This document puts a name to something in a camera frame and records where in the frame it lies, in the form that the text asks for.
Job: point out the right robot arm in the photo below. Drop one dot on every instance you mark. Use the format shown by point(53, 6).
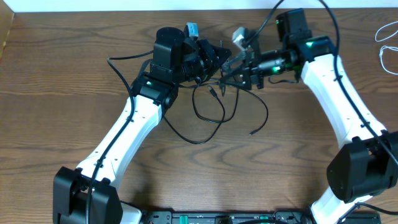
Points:
point(366, 163)

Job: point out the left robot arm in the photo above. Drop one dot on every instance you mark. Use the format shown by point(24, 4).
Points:
point(89, 193)

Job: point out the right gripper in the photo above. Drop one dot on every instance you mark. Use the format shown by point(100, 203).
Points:
point(251, 71)

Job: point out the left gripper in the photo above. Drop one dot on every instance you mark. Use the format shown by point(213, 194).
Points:
point(208, 54)

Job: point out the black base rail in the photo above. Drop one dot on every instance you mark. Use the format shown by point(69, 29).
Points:
point(289, 216)

